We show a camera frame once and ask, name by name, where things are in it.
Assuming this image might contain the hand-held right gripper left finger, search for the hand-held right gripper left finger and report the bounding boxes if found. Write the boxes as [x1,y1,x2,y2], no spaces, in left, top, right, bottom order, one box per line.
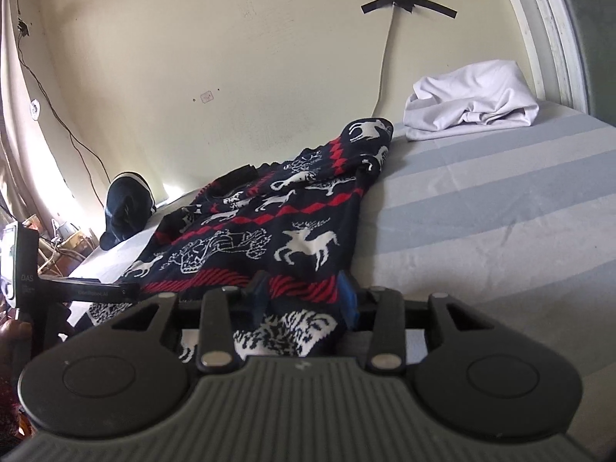
[110,272,273,372]

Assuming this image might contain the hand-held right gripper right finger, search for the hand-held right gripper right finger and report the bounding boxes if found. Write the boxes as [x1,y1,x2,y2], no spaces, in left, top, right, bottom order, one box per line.
[337,272,487,373]

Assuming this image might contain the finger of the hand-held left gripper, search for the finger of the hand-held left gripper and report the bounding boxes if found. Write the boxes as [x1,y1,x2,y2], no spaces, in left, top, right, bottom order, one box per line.
[39,274,141,305]

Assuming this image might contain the navy reindeer print sweater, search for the navy reindeer print sweater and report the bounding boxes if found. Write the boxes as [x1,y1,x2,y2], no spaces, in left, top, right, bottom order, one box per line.
[89,118,393,364]

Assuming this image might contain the person's left hand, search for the person's left hand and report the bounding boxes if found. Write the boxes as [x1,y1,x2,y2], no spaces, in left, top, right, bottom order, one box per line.
[0,320,33,383]

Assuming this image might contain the bedside clutter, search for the bedside clutter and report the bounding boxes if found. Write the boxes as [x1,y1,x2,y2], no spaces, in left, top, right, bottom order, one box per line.
[26,212,99,275]

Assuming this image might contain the folded dark navy garment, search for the folded dark navy garment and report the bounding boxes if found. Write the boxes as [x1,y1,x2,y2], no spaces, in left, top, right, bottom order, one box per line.
[99,172,157,251]

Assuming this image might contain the beige curtain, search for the beige curtain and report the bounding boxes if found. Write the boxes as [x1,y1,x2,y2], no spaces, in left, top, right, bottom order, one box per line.
[0,0,111,251]

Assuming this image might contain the striped grey white bedsheet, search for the striped grey white bedsheet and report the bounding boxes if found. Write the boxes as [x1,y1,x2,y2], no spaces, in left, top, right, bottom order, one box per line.
[70,99,616,444]

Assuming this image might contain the crumpled white cloth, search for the crumpled white cloth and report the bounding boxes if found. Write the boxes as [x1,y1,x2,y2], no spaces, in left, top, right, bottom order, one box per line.
[403,60,540,142]

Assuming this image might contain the thin black wall cable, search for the thin black wall cable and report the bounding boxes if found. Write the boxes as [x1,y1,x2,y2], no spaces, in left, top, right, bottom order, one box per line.
[13,17,112,196]

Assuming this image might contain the white power cable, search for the white power cable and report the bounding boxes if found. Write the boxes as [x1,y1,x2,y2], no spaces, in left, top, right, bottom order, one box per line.
[373,5,400,117]

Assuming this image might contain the white door frame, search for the white door frame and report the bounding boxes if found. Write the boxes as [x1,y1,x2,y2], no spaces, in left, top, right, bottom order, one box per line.
[495,0,598,116]

